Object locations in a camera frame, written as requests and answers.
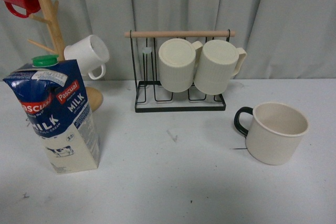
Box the cream ribbed mug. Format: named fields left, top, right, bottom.
left=194, top=39, right=247, bottom=95
left=159, top=38, right=203, bottom=93

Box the cream mug black handle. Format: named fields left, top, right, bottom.
left=234, top=102, right=309, bottom=165

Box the blue Pascual milk carton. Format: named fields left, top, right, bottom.
left=4, top=55, right=100, bottom=174

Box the left cream ribbed mug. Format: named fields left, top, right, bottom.
left=159, top=38, right=203, bottom=93

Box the wooden mug tree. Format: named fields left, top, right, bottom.
left=27, top=0, right=103, bottom=113

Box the white mug on tree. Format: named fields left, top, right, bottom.
left=64, top=35, right=110, bottom=80

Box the black wire mug rack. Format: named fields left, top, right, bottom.
left=124, top=29, right=236, bottom=113

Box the right cream ribbed mug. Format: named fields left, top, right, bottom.
left=194, top=39, right=247, bottom=95

